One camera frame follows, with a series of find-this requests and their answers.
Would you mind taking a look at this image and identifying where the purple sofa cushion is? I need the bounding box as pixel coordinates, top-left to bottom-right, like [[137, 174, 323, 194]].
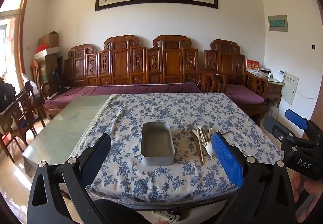
[[45, 82, 202, 107]]

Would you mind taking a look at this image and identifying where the wooden side table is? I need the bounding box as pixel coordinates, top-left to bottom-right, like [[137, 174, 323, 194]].
[[246, 70, 285, 106]]

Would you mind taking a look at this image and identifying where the red box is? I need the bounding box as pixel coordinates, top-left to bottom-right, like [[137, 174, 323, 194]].
[[246, 59, 259, 71]]

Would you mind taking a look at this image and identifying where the light wooden chopstick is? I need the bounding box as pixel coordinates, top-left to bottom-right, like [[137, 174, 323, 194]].
[[192, 129, 205, 165]]

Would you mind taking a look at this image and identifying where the blue floral tablecloth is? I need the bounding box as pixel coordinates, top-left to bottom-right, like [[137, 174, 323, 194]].
[[69, 93, 284, 203]]

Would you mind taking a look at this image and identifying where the purple armchair cushion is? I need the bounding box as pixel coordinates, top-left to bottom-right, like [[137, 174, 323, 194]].
[[226, 85, 265, 104]]

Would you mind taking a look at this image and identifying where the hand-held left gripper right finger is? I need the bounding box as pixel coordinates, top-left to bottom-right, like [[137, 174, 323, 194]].
[[211, 132, 296, 224]]

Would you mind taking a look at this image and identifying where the white plastic spoon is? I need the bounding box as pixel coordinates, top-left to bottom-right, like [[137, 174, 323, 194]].
[[203, 135, 216, 158]]

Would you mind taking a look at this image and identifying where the carved wooden sofa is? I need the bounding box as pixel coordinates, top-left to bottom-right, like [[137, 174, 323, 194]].
[[40, 34, 228, 113]]

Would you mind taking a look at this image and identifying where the white plastic bag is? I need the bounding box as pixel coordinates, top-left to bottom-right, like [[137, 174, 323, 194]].
[[21, 74, 39, 99]]

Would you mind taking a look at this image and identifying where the cardboard box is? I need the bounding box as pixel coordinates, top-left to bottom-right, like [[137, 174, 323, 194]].
[[38, 31, 59, 49]]

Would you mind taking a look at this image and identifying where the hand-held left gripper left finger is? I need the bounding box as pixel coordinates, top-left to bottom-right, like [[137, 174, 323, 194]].
[[27, 133, 112, 224]]

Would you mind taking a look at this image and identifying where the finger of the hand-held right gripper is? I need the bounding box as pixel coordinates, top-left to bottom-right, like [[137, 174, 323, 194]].
[[262, 116, 306, 149], [285, 109, 323, 144]]

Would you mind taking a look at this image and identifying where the brown wooden chopstick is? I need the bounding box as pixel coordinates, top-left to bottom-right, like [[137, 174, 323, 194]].
[[191, 131, 203, 161]]

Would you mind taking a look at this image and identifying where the black desk lamp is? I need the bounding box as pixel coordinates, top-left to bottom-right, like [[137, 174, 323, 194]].
[[51, 69, 65, 93]]

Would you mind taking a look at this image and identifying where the white power strip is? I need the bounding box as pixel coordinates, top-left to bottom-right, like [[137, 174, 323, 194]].
[[151, 210, 181, 222]]

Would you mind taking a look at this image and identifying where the carved wooden armchair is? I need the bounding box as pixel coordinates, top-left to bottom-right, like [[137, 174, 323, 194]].
[[204, 39, 269, 126]]

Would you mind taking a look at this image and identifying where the grey wall panel green label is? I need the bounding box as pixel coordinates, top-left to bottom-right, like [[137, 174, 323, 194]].
[[268, 15, 288, 33]]

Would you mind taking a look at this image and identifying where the rectangular metal tray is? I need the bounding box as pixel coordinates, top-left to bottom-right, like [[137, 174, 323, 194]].
[[141, 122, 176, 166]]

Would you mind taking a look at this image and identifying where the person's right hand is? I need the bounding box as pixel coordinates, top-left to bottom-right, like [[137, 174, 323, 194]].
[[291, 173, 323, 207]]

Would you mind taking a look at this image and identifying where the dark wooden chair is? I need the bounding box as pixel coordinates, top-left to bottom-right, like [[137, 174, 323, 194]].
[[0, 86, 46, 164]]

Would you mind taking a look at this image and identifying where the wooden door frame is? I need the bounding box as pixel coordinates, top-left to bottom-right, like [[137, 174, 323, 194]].
[[0, 0, 31, 74]]

